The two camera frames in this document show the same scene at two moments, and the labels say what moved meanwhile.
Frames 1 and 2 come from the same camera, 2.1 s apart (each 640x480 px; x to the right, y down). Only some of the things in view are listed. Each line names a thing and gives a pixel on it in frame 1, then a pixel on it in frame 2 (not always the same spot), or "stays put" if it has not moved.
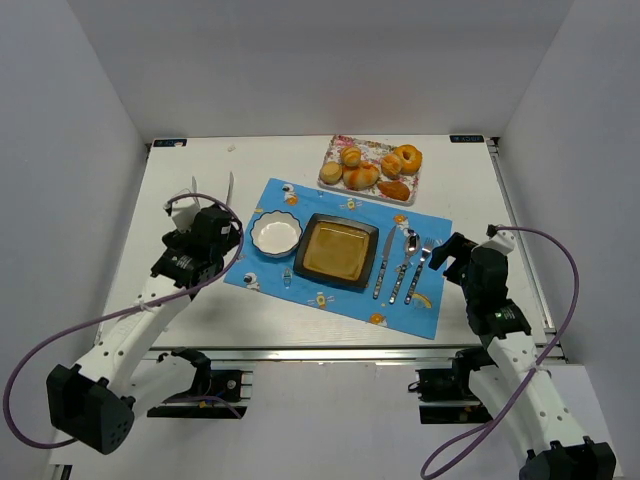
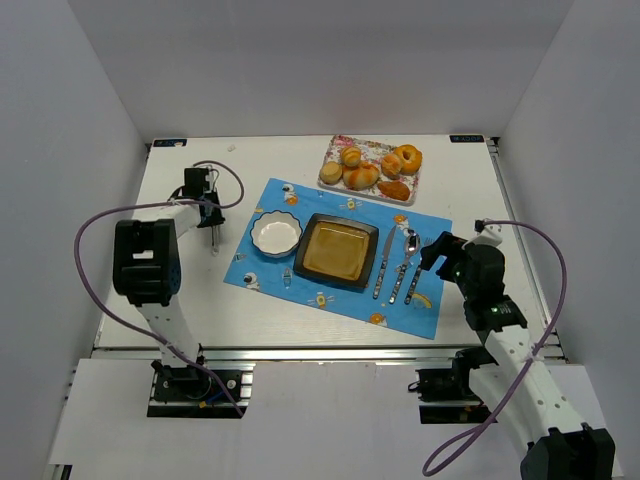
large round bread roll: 361,177 stays put
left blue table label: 170,143 stays put
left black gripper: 211,220 -> 213,218
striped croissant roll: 351,156 stays put
